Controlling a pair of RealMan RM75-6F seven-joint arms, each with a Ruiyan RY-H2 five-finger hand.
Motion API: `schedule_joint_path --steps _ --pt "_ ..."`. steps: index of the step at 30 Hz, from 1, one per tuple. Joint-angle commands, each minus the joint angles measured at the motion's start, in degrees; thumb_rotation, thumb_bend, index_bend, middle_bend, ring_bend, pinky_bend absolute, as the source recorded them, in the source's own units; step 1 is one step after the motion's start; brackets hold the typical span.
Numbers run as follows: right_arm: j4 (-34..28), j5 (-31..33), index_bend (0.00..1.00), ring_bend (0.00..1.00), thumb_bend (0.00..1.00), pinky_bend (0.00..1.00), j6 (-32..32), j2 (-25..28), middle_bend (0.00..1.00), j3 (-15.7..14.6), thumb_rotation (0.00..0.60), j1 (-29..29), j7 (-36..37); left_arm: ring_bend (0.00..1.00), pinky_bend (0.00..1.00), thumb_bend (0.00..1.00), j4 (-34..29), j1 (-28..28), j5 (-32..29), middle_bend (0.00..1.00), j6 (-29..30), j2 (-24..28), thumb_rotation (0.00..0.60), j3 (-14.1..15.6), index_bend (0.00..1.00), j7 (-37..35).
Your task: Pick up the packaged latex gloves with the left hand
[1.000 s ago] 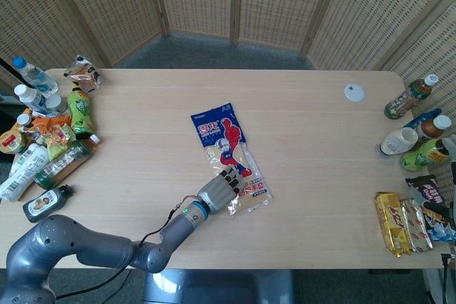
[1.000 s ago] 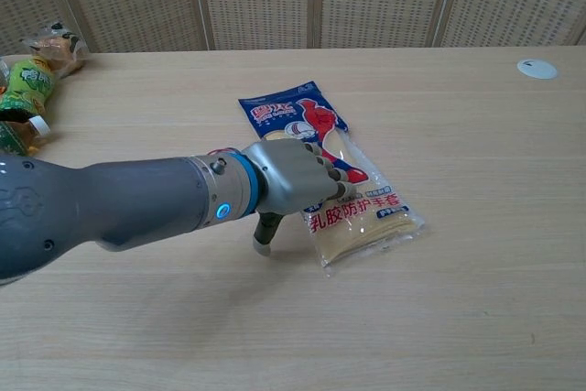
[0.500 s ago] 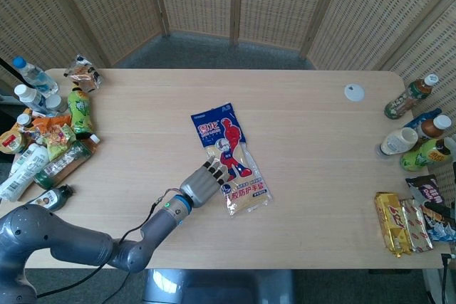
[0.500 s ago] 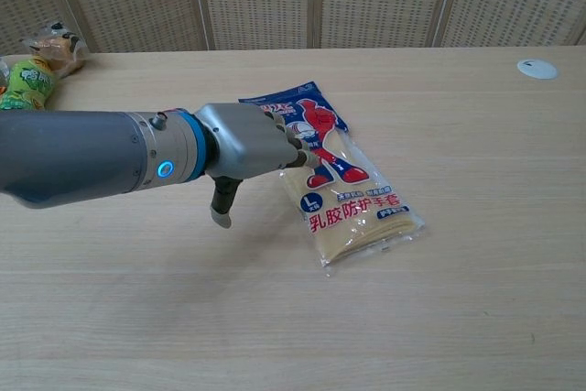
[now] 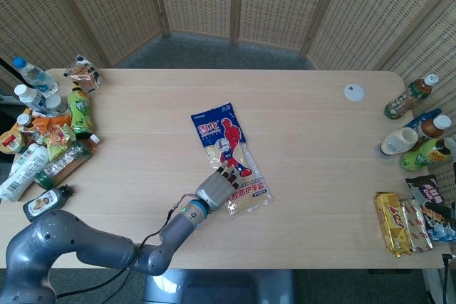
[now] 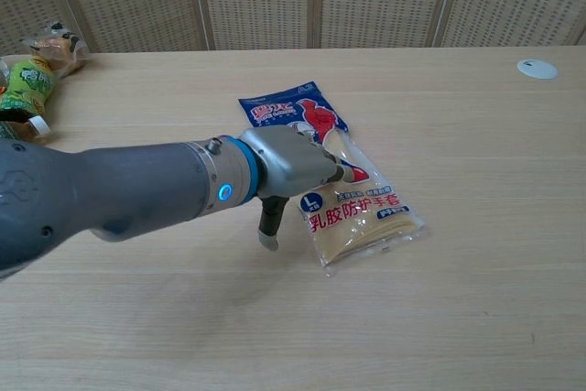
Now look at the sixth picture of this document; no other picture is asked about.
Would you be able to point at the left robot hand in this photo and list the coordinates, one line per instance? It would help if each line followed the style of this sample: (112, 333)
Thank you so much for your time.
(284, 162)

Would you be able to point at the latex gloves package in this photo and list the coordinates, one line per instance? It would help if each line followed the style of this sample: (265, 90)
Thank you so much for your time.
(361, 221)

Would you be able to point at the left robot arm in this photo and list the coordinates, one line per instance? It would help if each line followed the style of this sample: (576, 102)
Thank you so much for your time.
(114, 189)

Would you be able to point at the dark tea bottle white cap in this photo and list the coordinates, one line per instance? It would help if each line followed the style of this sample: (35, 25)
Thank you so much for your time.
(34, 127)

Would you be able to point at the clear bread snack bag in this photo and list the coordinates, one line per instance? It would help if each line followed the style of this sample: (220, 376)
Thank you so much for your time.
(57, 50)

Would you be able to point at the green snack bag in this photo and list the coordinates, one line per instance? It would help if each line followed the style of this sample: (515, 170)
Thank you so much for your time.
(29, 86)

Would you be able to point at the white round table grommet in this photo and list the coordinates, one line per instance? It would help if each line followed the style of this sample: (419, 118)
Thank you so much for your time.
(537, 69)

